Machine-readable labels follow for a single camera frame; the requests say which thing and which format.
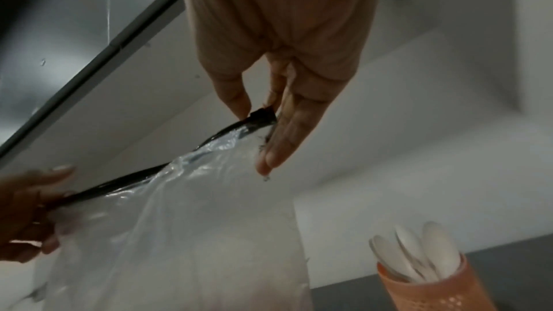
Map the clear plastic zip bag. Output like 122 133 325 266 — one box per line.
31 108 315 311

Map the person's left hand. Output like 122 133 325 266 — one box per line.
0 164 77 264

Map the person's right hand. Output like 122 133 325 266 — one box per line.
179 0 382 178

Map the white plastic spoon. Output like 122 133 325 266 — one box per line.
369 234 416 282
422 221 463 279
395 224 434 280

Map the orange perforated cutlery holder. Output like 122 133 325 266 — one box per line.
377 252 487 311

